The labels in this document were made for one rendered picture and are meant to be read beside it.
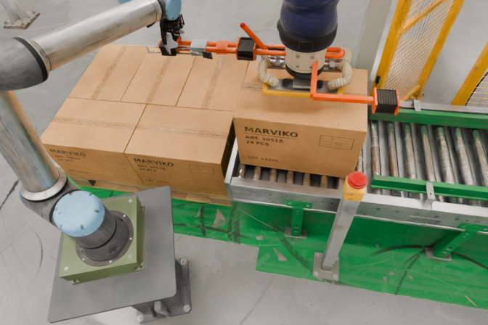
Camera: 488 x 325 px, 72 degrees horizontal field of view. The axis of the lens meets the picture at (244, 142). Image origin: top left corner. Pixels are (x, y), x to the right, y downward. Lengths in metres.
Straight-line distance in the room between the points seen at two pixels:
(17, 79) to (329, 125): 1.14
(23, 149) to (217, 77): 1.48
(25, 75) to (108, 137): 1.36
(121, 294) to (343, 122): 1.16
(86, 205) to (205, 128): 1.01
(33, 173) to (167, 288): 0.65
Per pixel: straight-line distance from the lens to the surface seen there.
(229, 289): 2.19
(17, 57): 0.93
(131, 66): 2.67
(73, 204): 1.29
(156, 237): 1.55
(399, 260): 2.33
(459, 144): 2.18
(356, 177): 1.28
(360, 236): 2.32
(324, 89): 1.47
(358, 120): 1.57
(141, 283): 1.50
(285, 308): 2.15
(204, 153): 1.96
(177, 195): 2.47
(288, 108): 1.58
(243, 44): 1.50
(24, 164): 1.24
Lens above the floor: 2.11
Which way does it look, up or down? 53 degrees down
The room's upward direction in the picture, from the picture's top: 8 degrees counter-clockwise
